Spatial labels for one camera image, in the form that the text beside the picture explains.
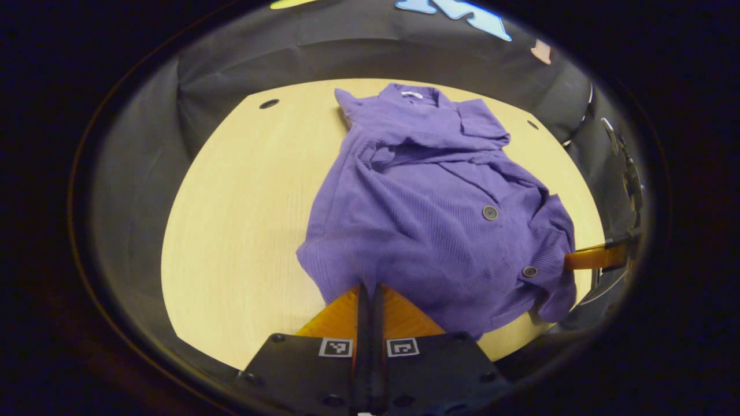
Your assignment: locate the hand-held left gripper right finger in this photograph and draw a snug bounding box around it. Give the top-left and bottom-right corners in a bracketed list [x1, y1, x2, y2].
[373, 283, 512, 416]

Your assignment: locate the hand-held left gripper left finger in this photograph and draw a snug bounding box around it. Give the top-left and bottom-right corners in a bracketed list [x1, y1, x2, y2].
[237, 283, 371, 416]

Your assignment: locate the purple button shirt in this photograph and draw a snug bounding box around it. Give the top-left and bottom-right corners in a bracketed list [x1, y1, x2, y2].
[296, 83, 578, 340]

